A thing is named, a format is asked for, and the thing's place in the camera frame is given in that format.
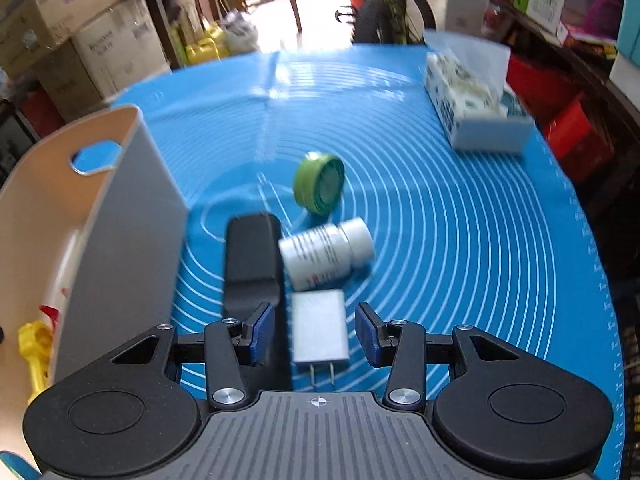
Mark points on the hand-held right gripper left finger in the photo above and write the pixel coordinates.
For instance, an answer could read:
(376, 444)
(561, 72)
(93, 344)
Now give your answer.
(264, 332)

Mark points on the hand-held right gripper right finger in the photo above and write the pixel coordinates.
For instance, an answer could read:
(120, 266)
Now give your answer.
(366, 335)

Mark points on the small white charger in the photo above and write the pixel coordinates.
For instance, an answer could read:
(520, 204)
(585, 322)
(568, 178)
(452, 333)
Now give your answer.
(320, 327)

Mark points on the beige plastic storage basket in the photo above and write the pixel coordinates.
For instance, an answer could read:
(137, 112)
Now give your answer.
(130, 240)

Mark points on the yellow toy launcher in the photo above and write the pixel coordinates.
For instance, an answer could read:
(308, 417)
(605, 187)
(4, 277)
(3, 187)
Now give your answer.
(35, 355)

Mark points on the black remote control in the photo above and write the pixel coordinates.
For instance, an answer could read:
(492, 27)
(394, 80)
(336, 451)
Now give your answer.
(250, 255)

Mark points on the white pill bottle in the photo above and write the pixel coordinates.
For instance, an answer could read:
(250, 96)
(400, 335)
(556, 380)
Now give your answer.
(320, 255)

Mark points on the blue silicone baking mat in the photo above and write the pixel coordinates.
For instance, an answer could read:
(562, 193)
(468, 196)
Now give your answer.
(450, 260)

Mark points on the patterned tissue box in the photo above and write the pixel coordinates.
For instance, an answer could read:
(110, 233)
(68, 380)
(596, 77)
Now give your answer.
(465, 95)

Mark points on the yellow plastic jug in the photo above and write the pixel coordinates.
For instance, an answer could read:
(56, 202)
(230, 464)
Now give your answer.
(205, 47)

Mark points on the red gift box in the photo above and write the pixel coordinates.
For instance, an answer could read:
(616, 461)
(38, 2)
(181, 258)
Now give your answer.
(575, 125)

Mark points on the cardboard boxes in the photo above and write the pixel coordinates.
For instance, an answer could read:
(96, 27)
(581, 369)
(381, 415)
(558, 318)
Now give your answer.
(110, 55)

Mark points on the bicycle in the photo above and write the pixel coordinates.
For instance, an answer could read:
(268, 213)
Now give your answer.
(385, 10)

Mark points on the dark wooden side shelf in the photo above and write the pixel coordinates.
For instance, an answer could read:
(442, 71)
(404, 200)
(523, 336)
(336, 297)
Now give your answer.
(615, 105)

